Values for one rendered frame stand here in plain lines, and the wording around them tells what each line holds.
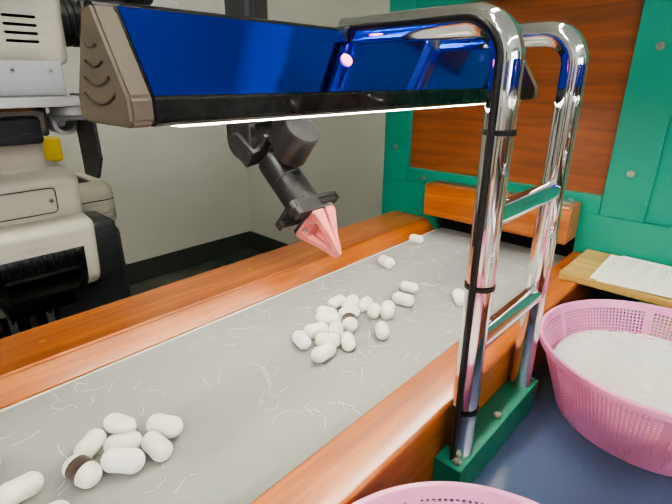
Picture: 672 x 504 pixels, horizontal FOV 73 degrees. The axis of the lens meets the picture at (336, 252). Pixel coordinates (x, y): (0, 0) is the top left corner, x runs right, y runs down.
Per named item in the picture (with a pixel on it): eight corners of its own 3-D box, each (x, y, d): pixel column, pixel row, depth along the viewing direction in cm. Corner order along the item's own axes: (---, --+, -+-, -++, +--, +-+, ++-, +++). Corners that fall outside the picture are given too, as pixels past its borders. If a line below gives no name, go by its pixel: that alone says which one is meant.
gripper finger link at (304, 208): (359, 240, 71) (327, 194, 73) (327, 252, 66) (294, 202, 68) (338, 263, 75) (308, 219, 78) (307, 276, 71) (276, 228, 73)
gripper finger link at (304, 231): (369, 236, 72) (337, 192, 75) (339, 248, 67) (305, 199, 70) (348, 259, 77) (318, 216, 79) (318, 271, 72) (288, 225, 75)
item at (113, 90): (80, 121, 32) (58, 4, 29) (487, 98, 74) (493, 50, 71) (130, 129, 26) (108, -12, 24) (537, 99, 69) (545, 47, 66)
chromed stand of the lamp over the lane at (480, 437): (321, 413, 57) (315, 16, 41) (411, 349, 71) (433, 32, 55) (456, 503, 45) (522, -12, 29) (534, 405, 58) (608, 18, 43)
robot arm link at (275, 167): (277, 164, 81) (250, 169, 77) (292, 136, 76) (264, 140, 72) (297, 193, 79) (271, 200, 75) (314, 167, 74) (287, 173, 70)
